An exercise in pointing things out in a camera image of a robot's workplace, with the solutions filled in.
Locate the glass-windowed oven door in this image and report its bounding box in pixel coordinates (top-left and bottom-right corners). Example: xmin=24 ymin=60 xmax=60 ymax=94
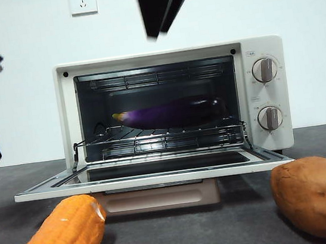
xmin=11 ymin=138 xmax=296 ymax=205

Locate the dark purple eggplant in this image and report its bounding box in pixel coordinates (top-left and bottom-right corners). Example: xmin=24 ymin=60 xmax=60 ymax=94
xmin=111 ymin=93 xmax=229 ymax=137

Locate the cream Toshiba toaster oven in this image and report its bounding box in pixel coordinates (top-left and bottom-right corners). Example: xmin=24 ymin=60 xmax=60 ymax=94
xmin=0 ymin=33 xmax=302 ymax=231

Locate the cream temperature knob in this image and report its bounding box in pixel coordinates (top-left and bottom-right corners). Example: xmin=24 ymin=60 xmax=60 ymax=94
xmin=250 ymin=56 xmax=280 ymax=85

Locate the cream timer knob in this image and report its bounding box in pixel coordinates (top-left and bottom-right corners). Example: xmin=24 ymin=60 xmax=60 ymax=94
xmin=256 ymin=104 xmax=285 ymax=132

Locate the brown sweet potato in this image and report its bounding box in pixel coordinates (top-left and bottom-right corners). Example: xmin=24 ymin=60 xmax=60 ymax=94
xmin=268 ymin=154 xmax=326 ymax=244

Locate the white wall socket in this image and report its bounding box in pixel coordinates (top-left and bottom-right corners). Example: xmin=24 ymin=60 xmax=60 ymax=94
xmin=69 ymin=0 xmax=98 ymax=17

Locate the metal heater guard wire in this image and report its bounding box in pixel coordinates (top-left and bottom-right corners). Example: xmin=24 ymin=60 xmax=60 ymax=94
xmin=88 ymin=61 xmax=231 ymax=94
xmin=101 ymin=130 xmax=247 ymax=161

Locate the metal wire oven rack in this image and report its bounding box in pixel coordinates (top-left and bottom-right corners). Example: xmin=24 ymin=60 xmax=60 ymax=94
xmin=70 ymin=109 xmax=248 ymax=155

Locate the beige oven door handle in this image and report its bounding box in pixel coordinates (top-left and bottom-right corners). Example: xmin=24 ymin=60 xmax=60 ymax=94
xmin=94 ymin=177 xmax=222 ymax=220

